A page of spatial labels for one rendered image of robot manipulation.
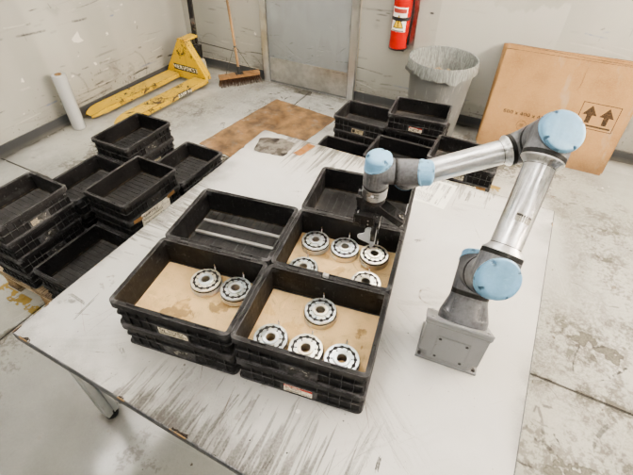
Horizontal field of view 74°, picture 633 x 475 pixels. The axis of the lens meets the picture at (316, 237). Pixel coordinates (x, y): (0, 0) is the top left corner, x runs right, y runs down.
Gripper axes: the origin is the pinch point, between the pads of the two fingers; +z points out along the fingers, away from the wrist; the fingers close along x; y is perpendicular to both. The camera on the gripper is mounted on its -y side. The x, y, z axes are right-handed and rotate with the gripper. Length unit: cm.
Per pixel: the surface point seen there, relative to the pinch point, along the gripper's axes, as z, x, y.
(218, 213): 15, -7, 65
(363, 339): 8.9, 32.4, -4.6
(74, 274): 70, 12, 151
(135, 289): 4, 40, 69
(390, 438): 19, 55, -19
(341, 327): 9.3, 30.2, 2.8
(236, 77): 128, -283, 206
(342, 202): 17.7, -30.3, 19.3
